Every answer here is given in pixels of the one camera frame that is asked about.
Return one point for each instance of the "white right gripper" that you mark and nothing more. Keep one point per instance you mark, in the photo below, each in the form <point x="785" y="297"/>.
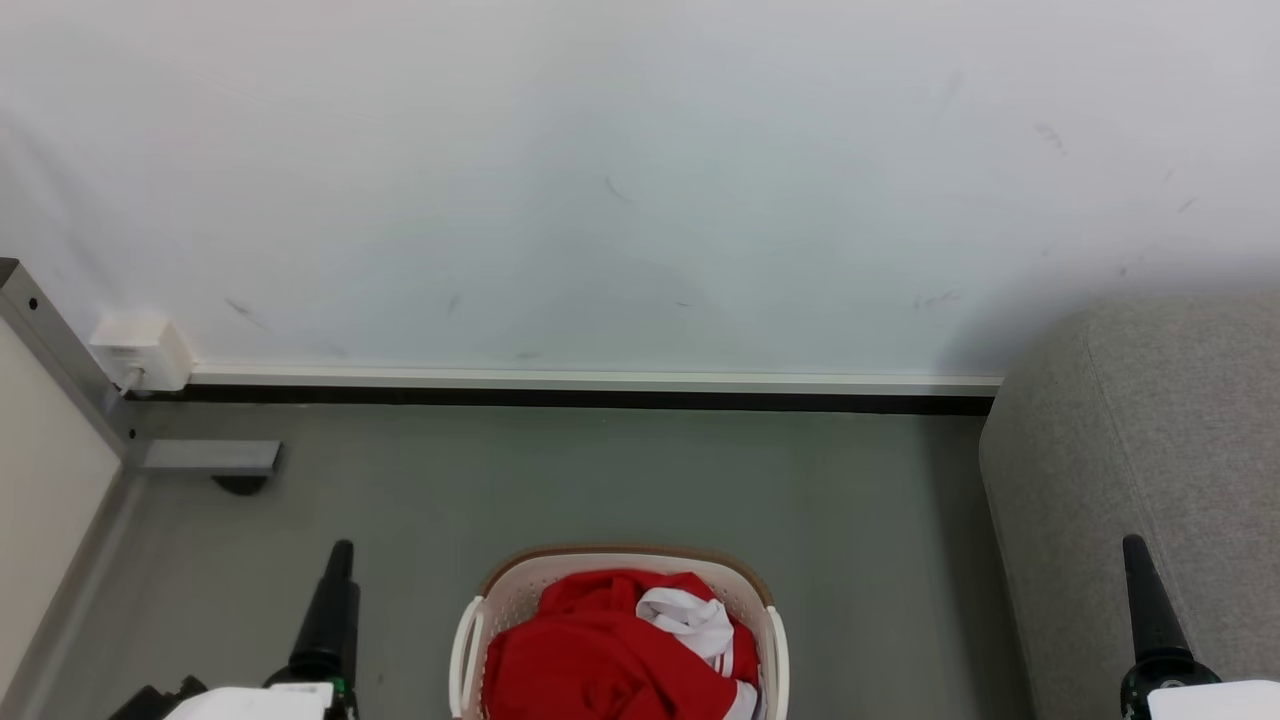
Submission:
<point x="1215" y="700"/>

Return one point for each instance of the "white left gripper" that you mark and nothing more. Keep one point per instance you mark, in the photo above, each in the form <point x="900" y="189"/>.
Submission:
<point x="260" y="703"/>

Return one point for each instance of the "red and white garment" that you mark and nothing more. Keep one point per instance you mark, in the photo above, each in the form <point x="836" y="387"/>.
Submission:
<point x="600" y="650"/>

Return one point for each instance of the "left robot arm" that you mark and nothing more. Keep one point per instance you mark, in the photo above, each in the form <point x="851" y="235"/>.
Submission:
<point x="150" y="703"/>

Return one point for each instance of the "grey fabric sofa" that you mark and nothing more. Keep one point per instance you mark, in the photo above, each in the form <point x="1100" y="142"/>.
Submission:
<point x="1130" y="450"/>

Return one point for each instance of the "black foot pad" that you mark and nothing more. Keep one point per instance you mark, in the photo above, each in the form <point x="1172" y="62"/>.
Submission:
<point x="240" y="485"/>

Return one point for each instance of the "white perforated laundry basket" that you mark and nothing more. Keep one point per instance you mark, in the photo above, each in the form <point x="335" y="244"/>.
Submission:
<point x="520" y="590"/>

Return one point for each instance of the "white and black baseboard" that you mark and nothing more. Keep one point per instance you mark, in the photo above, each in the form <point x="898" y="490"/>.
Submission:
<point x="600" y="390"/>

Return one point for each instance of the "aluminium frame foot bar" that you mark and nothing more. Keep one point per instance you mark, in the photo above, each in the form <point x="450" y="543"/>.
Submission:
<point x="210" y="457"/>

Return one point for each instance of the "white wall socket box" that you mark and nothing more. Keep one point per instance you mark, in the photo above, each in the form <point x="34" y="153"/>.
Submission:
<point x="140" y="345"/>

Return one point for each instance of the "beige panel with aluminium frame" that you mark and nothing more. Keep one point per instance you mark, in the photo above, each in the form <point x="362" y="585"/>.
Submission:
<point x="45" y="440"/>

